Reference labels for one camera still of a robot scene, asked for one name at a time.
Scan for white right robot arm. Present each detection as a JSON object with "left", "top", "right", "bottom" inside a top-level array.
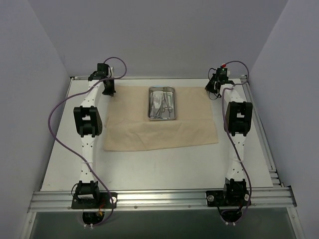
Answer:
[{"left": 205, "top": 74, "right": 253, "bottom": 206}]

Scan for white suture packet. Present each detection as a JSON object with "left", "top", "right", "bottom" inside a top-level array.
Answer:
[{"left": 152, "top": 91, "right": 163, "bottom": 109}]

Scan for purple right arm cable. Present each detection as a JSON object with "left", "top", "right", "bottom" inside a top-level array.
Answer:
[{"left": 221, "top": 60, "right": 252, "bottom": 221}]

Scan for aluminium right side rail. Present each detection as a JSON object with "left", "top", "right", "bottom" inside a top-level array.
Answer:
[{"left": 242, "top": 84, "right": 283, "bottom": 187}]

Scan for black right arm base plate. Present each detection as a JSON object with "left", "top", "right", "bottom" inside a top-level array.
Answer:
[{"left": 205, "top": 190, "right": 251, "bottom": 207}]

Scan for aluminium rail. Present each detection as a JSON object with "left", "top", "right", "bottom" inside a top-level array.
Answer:
[
  {"left": 70, "top": 75, "right": 247, "bottom": 80},
  {"left": 242, "top": 84, "right": 283, "bottom": 187}
]

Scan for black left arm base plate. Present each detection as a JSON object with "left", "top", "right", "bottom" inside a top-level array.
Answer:
[{"left": 71, "top": 192, "right": 118, "bottom": 210}]

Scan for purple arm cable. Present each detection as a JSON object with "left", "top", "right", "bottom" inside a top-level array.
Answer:
[
  {"left": 221, "top": 60, "right": 252, "bottom": 221},
  {"left": 47, "top": 57, "right": 128, "bottom": 228}
]

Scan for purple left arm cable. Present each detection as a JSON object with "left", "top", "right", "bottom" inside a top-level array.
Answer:
[{"left": 47, "top": 57, "right": 128, "bottom": 228}]

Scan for green suture packet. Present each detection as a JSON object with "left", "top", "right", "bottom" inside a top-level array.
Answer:
[{"left": 165, "top": 92, "right": 173, "bottom": 107}]

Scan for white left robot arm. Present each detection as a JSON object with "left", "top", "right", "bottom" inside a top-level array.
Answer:
[{"left": 73, "top": 68, "right": 114, "bottom": 209}]

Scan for stainless steel instrument tray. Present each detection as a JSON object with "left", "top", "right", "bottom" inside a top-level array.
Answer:
[{"left": 147, "top": 86, "right": 177, "bottom": 121}]

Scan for beige cloth wrap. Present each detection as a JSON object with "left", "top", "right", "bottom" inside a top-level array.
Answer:
[{"left": 103, "top": 86, "right": 218, "bottom": 151}]

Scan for aluminium front rail frame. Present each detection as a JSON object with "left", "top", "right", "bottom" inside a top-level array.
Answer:
[{"left": 27, "top": 187, "right": 297, "bottom": 213}]

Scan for aluminium back rail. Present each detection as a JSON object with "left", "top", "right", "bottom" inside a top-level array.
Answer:
[{"left": 70, "top": 75, "right": 247, "bottom": 80}]

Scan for steel surgical scissors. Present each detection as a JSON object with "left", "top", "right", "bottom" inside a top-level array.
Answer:
[{"left": 149, "top": 92, "right": 163, "bottom": 119}]

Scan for steel forceps clamp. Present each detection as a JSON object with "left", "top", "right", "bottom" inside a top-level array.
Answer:
[{"left": 162, "top": 93, "right": 173, "bottom": 117}]

